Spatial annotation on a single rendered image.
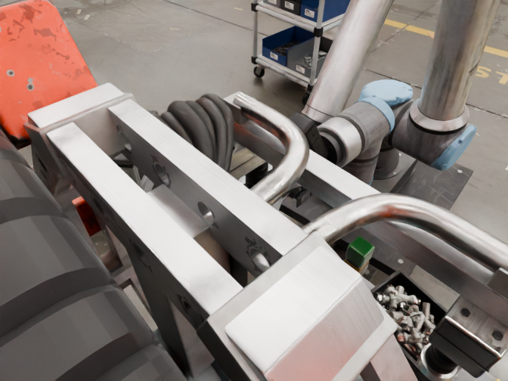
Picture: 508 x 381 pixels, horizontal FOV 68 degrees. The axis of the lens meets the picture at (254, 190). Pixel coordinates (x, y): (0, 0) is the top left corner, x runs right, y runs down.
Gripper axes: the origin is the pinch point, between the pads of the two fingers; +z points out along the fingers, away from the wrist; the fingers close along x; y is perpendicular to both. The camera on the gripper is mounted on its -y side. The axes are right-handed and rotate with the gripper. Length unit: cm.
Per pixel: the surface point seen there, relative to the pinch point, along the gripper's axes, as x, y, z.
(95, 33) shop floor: 273, 83, -84
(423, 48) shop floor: 83, 83, -251
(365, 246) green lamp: -13.9, 16.9, -18.1
